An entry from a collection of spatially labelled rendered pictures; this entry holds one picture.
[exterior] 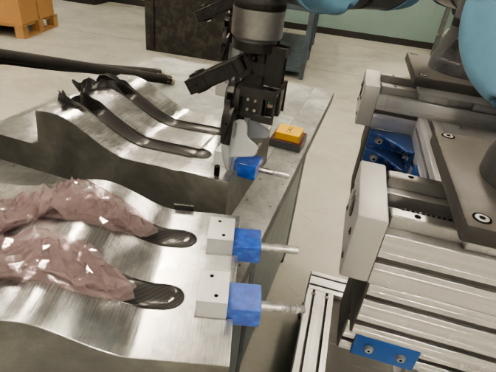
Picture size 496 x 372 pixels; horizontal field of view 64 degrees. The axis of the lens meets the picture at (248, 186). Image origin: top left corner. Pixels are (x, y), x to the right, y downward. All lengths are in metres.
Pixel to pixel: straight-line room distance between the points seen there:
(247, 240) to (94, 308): 0.22
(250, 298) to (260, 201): 0.32
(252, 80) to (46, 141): 0.41
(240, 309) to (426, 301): 0.21
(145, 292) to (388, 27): 6.85
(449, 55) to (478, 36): 0.61
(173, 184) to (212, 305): 0.29
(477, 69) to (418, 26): 6.92
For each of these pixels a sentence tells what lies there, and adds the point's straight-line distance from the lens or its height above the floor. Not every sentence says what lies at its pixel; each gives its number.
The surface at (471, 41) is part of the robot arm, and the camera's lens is 0.32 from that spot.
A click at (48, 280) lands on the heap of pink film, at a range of 0.48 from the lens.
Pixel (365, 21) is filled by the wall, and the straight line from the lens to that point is 7.13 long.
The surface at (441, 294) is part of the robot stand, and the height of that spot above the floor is 0.92.
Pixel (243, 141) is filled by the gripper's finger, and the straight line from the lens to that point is 0.63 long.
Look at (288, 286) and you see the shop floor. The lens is 1.73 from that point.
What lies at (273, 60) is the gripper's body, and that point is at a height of 1.08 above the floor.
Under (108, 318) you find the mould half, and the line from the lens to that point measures 0.48.
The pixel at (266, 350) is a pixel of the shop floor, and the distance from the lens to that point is 1.52.
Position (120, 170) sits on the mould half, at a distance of 0.74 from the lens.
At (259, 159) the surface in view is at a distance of 0.69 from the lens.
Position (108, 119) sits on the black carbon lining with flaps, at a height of 0.91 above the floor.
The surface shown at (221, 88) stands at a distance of 0.96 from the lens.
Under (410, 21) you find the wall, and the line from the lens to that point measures 7.20.
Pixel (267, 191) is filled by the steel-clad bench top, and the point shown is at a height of 0.80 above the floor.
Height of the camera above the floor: 1.23
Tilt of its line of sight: 32 degrees down
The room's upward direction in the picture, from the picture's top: 7 degrees clockwise
